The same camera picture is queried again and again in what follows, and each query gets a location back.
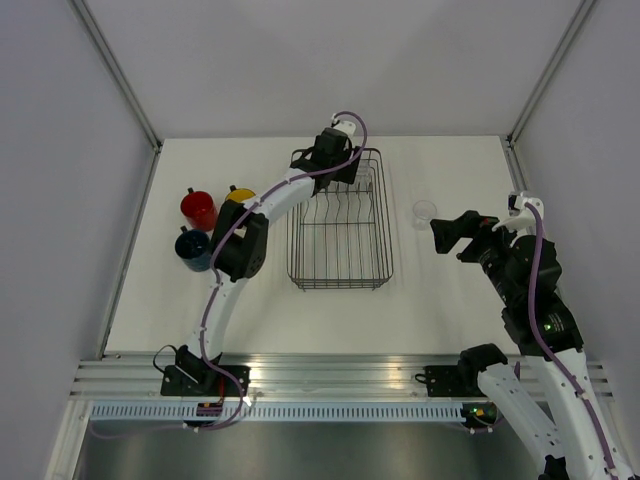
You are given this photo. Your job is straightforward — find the left aluminium frame post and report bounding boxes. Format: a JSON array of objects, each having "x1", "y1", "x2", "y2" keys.
[{"x1": 68, "y1": 0, "x2": 163, "y2": 153}]

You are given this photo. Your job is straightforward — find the clear glass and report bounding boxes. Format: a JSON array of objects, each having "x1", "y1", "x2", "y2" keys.
[
  {"x1": 355, "y1": 161, "x2": 372, "y2": 188},
  {"x1": 412, "y1": 200, "x2": 437, "y2": 231}
]

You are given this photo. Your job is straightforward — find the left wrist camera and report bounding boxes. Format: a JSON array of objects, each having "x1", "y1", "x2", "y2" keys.
[{"x1": 330, "y1": 116, "x2": 357, "y2": 137}]

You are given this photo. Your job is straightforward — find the aluminium mounting rail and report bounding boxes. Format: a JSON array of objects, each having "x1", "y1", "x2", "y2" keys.
[{"x1": 69, "y1": 352, "x2": 615, "y2": 401}]

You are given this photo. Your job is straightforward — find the yellow mug black handle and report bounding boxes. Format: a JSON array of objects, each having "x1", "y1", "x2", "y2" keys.
[{"x1": 225, "y1": 185, "x2": 255, "y2": 203}]

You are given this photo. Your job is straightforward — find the blue mug black handle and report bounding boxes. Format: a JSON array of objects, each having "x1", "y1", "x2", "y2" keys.
[{"x1": 174, "y1": 226, "x2": 212, "y2": 272}]

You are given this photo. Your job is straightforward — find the red mug black handle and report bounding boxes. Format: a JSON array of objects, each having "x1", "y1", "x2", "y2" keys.
[{"x1": 180, "y1": 187, "x2": 218, "y2": 232}]

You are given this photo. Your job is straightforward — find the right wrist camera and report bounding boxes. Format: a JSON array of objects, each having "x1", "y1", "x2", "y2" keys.
[{"x1": 492, "y1": 191, "x2": 544, "y2": 232}]

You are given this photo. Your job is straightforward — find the black wire dish rack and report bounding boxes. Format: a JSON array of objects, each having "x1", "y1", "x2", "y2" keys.
[{"x1": 286, "y1": 148, "x2": 394, "y2": 290}]

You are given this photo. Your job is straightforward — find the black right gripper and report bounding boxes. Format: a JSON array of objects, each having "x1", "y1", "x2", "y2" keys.
[{"x1": 430, "y1": 208, "x2": 527, "y2": 303}]

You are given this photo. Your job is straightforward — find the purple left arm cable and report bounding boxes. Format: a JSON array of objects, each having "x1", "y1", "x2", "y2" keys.
[{"x1": 89, "y1": 110, "x2": 370, "y2": 441}]

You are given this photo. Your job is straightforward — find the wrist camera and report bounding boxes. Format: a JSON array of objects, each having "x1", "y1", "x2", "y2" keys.
[
  {"x1": 330, "y1": 116, "x2": 357, "y2": 137},
  {"x1": 492, "y1": 191, "x2": 544, "y2": 232}
]

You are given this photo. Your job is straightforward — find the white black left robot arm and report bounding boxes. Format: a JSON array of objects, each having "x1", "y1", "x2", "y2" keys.
[{"x1": 161, "y1": 119, "x2": 364, "y2": 397}]

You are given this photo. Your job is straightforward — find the right aluminium frame post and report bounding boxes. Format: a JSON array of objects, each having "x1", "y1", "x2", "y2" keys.
[{"x1": 504, "y1": 0, "x2": 600, "y2": 149}]

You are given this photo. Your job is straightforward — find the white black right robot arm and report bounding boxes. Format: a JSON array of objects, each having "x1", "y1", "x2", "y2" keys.
[{"x1": 430, "y1": 203, "x2": 639, "y2": 479}]

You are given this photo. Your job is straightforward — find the aluminium frame post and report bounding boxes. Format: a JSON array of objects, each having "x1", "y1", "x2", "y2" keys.
[
  {"x1": 504, "y1": 0, "x2": 600, "y2": 149},
  {"x1": 68, "y1": 0, "x2": 163, "y2": 153}
]

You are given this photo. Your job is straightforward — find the white slotted cable duct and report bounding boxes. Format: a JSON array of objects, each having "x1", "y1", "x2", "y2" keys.
[{"x1": 90, "y1": 401, "x2": 464, "y2": 423}]

